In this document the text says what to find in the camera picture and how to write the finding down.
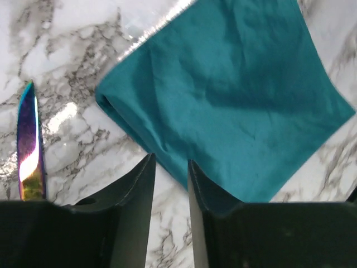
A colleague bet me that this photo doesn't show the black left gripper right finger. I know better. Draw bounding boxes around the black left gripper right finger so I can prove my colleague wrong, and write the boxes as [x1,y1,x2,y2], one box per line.
[188,161,356,267]

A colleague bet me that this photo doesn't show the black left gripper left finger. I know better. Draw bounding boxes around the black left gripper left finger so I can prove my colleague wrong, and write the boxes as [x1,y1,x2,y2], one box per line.
[1,154,156,268]

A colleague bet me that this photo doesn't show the teal cloth napkin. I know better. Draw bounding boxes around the teal cloth napkin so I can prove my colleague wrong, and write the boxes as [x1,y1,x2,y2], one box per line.
[95,1,354,202]

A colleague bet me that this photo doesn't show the iridescent rainbow knife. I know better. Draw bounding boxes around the iridescent rainbow knife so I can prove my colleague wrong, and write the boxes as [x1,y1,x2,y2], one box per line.
[17,81,46,200]

